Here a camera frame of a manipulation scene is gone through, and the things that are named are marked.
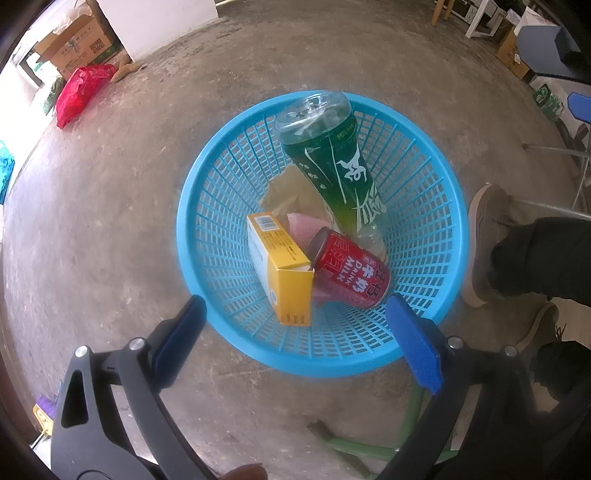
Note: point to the red plastic bag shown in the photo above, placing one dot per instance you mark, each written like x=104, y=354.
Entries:
x=81, y=92

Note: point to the green metal frame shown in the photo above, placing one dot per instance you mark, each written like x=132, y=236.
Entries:
x=360, y=450

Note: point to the green white carton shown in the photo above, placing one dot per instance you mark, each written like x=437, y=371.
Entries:
x=548, y=101

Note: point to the beige shoe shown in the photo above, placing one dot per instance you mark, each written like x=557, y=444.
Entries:
x=538, y=327
x=482, y=240

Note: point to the yellow cardboard box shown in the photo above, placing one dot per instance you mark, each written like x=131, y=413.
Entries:
x=286, y=281

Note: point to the pink sponge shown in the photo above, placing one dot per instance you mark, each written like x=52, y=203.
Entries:
x=304, y=228

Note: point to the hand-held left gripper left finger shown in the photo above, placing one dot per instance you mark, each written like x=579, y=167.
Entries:
x=180, y=341

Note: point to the person's left hand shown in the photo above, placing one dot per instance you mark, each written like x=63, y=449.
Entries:
x=244, y=473

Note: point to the brown cardboard box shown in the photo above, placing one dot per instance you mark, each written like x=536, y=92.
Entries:
x=512, y=53

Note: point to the blue stool seat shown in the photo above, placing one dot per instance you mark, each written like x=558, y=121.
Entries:
x=581, y=108

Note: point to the brown paper bag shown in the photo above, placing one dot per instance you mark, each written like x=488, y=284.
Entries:
x=286, y=194

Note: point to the purple bristle brush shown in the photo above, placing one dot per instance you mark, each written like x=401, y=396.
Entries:
x=46, y=408

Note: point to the cyan plastic bag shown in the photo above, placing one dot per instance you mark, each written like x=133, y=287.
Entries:
x=5, y=170

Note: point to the blue plastic basket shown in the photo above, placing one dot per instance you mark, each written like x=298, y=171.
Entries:
x=415, y=184

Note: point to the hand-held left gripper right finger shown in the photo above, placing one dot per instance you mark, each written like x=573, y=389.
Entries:
x=415, y=344

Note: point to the person's leg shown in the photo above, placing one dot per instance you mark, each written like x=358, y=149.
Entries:
x=563, y=374
x=545, y=258

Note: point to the green label plastic bottle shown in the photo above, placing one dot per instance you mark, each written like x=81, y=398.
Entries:
x=337, y=175

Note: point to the grey metal stand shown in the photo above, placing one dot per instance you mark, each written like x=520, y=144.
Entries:
x=554, y=205

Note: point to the red drink can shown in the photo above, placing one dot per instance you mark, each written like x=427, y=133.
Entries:
x=351, y=272

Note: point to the green printed cardboard box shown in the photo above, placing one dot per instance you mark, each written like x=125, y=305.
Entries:
x=78, y=46

